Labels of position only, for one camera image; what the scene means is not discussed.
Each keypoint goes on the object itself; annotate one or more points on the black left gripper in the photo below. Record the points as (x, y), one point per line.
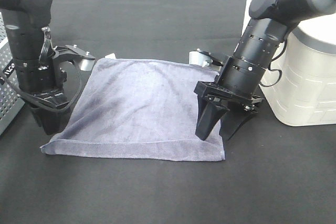
(41, 82)

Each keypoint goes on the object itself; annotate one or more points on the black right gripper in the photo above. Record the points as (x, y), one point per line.
(214, 103)

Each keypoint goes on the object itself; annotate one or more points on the grey microfibre towel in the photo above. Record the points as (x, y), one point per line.
(141, 109)

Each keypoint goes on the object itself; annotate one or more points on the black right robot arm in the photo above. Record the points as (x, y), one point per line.
(271, 22)

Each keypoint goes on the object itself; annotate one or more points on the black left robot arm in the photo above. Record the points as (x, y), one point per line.
(27, 29)

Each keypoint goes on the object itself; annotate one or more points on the grey perforated laundry basket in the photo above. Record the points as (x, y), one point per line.
(11, 104)

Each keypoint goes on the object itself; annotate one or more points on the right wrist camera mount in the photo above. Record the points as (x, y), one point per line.
(207, 59)

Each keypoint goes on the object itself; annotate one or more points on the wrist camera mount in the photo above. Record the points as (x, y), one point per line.
(81, 59)
(207, 59)

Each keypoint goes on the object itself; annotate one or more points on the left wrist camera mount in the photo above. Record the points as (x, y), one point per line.
(81, 59)

